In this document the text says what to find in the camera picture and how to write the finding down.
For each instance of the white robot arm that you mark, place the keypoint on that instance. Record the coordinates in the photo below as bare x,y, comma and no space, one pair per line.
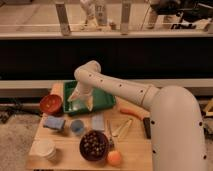
177,134

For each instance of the yellow tongs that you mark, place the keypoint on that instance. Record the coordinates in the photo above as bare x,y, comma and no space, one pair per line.
121,132

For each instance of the black remote control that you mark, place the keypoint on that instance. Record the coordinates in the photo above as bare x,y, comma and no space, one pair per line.
146,122

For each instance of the orange fruit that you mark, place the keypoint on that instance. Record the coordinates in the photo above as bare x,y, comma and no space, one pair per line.
114,158

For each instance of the orange carrot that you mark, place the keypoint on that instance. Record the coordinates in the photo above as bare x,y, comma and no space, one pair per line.
130,112

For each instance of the red bowl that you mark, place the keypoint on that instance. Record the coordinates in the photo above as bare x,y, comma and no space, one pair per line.
51,104

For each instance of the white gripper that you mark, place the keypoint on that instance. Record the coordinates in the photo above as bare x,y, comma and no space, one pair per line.
83,92

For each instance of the dark bowl with nuts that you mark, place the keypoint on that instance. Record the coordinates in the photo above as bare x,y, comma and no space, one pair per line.
94,146

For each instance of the blue cup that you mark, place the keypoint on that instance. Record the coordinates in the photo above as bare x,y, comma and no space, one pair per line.
77,127

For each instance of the blue sponge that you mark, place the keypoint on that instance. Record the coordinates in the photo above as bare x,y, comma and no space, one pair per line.
54,123

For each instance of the green plastic tray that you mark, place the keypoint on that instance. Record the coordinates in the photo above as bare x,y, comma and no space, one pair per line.
101,100

